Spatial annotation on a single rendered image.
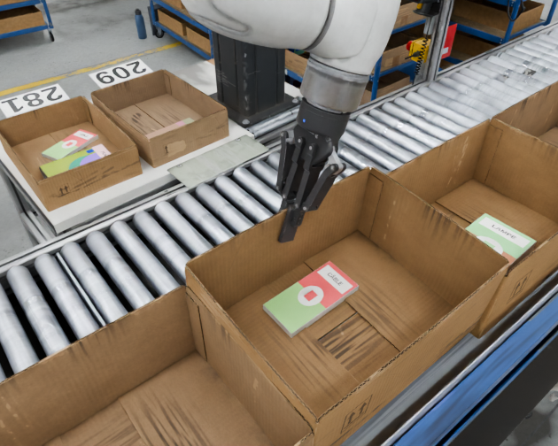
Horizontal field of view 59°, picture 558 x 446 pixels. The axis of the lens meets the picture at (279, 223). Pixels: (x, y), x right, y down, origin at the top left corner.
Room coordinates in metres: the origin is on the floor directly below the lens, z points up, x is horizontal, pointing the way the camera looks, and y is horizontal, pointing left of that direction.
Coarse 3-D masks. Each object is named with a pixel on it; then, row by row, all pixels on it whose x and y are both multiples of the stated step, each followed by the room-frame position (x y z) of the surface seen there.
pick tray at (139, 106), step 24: (168, 72) 1.65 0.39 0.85; (96, 96) 1.47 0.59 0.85; (120, 96) 1.56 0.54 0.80; (144, 96) 1.61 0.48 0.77; (168, 96) 1.64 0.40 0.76; (192, 96) 1.54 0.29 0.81; (120, 120) 1.33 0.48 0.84; (144, 120) 1.47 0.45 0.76; (168, 120) 1.47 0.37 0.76; (216, 120) 1.36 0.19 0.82; (144, 144) 1.23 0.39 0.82; (168, 144) 1.25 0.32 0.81; (192, 144) 1.30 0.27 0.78
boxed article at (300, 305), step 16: (320, 272) 0.61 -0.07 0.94; (336, 272) 0.62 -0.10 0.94; (288, 288) 0.57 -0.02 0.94; (304, 288) 0.58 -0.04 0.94; (320, 288) 0.58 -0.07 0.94; (336, 288) 0.58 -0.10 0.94; (352, 288) 0.58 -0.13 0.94; (272, 304) 0.54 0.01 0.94; (288, 304) 0.54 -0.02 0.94; (304, 304) 0.54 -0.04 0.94; (320, 304) 0.54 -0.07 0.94; (336, 304) 0.55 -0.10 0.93; (288, 320) 0.51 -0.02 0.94; (304, 320) 0.51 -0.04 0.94
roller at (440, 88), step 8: (432, 88) 1.75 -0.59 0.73; (440, 88) 1.73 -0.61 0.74; (448, 88) 1.72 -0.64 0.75; (448, 96) 1.69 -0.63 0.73; (456, 96) 1.67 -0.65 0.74; (464, 96) 1.66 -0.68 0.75; (472, 104) 1.62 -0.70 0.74; (480, 104) 1.60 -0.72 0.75; (488, 104) 1.60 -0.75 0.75; (488, 112) 1.56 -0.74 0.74; (496, 112) 1.55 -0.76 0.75
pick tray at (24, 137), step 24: (0, 120) 1.31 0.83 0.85; (24, 120) 1.35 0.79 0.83; (48, 120) 1.40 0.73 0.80; (72, 120) 1.44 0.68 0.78; (96, 120) 1.42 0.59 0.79; (24, 144) 1.33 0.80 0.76; (48, 144) 1.32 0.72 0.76; (96, 144) 1.33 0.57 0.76; (120, 144) 1.28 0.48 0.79; (24, 168) 1.08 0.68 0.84; (72, 168) 1.07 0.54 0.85; (96, 168) 1.10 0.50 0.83; (120, 168) 1.14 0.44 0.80; (48, 192) 1.02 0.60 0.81; (72, 192) 1.05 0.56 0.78; (96, 192) 1.09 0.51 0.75
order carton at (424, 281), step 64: (384, 192) 0.70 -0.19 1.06; (256, 256) 0.58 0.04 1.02; (320, 256) 0.66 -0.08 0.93; (384, 256) 0.67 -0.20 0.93; (448, 256) 0.59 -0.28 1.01; (256, 320) 0.52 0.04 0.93; (320, 320) 0.52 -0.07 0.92; (384, 320) 0.52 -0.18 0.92; (448, 320) 0.42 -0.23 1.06; (320, 384) 0.40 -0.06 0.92; (384, 384) 0.35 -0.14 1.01
